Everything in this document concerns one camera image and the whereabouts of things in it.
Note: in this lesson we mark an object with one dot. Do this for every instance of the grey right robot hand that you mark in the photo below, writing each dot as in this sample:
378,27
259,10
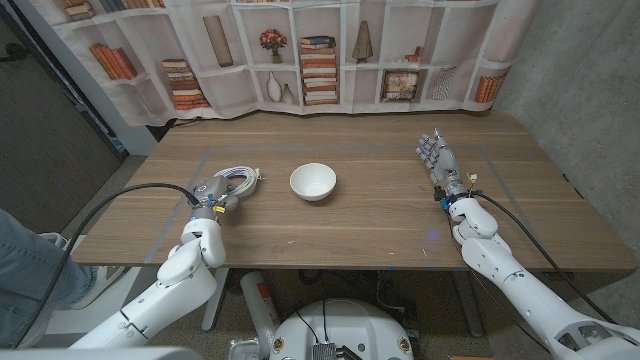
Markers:
446,162

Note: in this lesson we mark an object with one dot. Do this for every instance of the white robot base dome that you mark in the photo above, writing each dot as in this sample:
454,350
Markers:
350,330

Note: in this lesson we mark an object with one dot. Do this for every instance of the white platform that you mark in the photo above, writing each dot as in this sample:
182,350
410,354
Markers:
59,321

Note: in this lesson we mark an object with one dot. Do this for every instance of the white bowl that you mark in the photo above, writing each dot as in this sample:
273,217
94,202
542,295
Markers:
312,182

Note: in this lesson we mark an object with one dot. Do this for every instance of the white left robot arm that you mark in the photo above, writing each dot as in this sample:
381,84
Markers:
180,285

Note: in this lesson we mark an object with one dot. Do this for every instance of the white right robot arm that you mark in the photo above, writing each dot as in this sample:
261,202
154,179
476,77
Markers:
535,295

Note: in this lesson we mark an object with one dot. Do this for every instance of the person's leg in jeans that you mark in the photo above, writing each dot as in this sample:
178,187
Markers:
25,260

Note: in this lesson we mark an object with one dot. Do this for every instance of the white grey shoe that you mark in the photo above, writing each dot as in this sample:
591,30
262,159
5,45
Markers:
100,282

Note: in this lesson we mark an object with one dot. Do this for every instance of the printed bookshelf backdrop cloth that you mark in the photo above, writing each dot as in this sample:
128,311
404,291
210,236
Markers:
225,90

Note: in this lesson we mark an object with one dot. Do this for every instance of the foil tray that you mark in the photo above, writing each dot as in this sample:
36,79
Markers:
245,350

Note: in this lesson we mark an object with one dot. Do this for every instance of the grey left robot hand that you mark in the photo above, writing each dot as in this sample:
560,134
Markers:
212,192

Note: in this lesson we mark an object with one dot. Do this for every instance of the grey heatsink module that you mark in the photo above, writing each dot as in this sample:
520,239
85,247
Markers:
324,351

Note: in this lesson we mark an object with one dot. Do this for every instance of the grey table leg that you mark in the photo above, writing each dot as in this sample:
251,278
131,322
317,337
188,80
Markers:
469,305

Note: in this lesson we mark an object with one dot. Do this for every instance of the orange object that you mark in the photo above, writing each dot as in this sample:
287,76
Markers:
470,358

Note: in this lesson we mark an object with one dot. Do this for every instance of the white table leg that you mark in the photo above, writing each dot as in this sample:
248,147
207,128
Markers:
212,315

